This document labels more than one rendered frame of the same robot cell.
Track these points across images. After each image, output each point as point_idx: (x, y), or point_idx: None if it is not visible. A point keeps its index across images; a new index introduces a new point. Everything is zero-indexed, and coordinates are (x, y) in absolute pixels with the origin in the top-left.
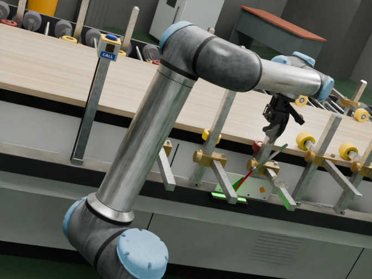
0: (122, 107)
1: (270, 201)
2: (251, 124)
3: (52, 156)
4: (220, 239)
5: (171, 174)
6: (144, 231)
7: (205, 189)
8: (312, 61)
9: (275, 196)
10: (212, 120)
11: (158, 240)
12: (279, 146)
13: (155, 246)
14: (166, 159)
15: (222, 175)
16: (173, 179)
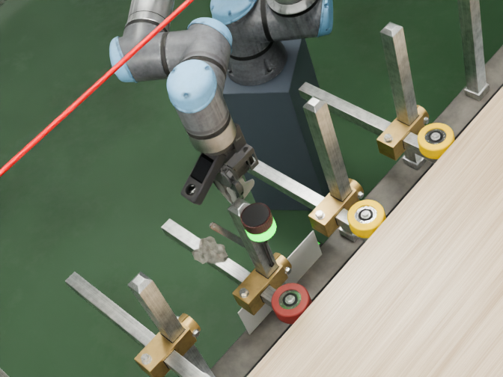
0: (501, 105)
1: (243, 341)
2: (370, 370)
3: (498, 68)
4: None
5: (319, 97)
6: (246, 1)
7: (331, 239)
8: (168, 75)
9: (246, 366)
10: (415, 266)
11: (230, 8)
12: (269, 351)
13: (227, 3)
14: (353, 114)
15: (282, 177)
16: (309, 93)
